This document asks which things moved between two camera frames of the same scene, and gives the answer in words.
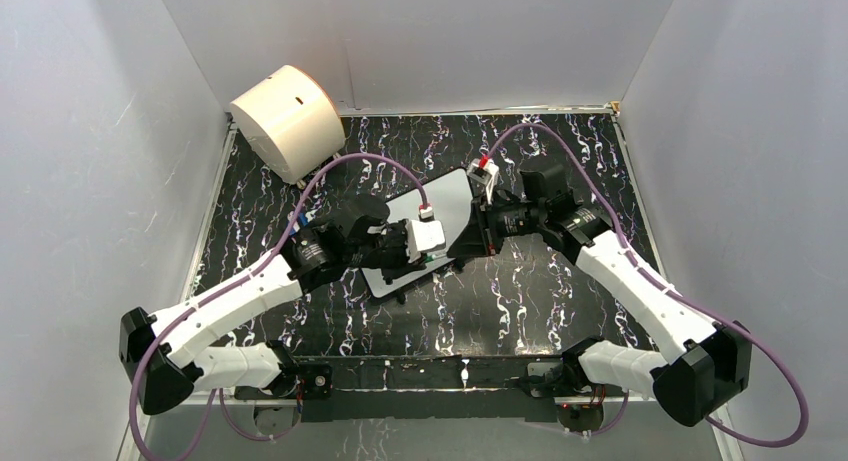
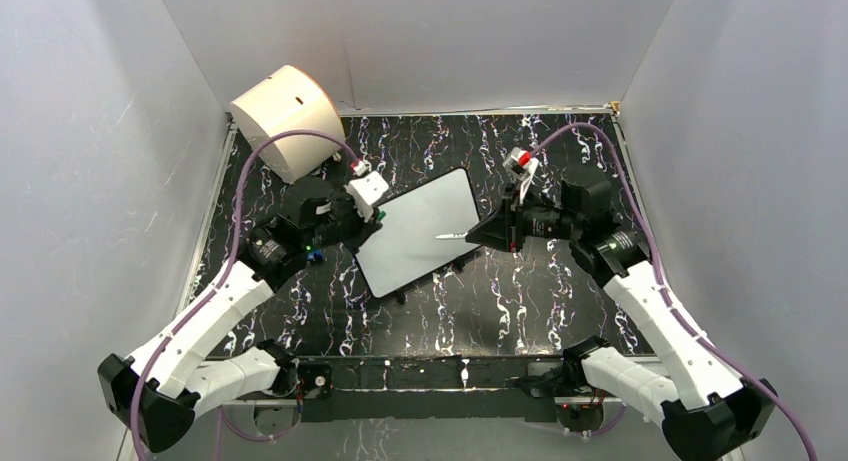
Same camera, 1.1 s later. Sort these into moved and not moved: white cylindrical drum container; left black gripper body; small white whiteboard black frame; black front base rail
Moved: left black gripper body
Not moved: small white whiteboard black frame; white cylindrical drum container; black front base rail
